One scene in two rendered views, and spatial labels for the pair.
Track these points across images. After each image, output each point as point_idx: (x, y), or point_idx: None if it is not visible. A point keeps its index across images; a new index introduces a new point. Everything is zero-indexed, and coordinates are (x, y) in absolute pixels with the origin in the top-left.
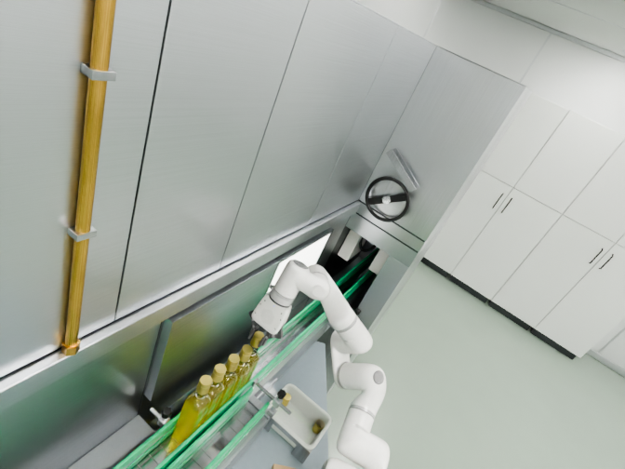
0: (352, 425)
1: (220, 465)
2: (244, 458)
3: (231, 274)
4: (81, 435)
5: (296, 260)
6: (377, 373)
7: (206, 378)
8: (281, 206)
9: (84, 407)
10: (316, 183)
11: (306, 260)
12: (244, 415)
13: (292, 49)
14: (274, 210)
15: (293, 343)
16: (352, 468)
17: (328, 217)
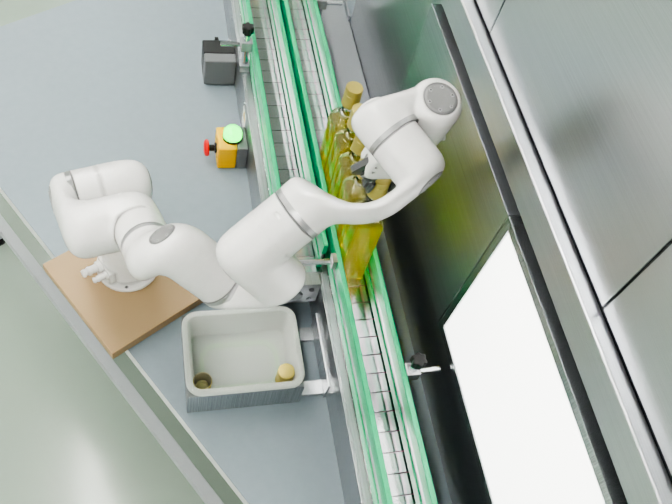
0: (150, 206)
1: (265, 186)
2: None
3: (477, 59)
4: (382, 63)
5: (456, 103)
6: (169, 229)
7: (356, 89)
8: (582, 53)
9: (396, 16)
10: (661, 144)
11: (537, 423)
12: (302, 251)
13: None
14: (571, 43)
15: (361, 381)
16: (109, 185)
17: (641, 429)
